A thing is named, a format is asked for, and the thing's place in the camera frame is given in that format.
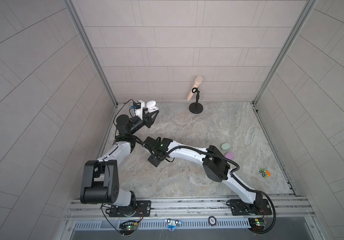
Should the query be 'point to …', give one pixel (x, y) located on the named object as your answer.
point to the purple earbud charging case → (230, 155)
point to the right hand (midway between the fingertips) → (154, 159)
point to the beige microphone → (198, 81)
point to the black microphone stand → (196, 107)
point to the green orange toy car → (265, 173)
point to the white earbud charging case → (151, 105)
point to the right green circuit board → (257, 224)
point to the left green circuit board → (128, 227)
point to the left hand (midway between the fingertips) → (158, 109)
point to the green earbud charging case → (225, 146)
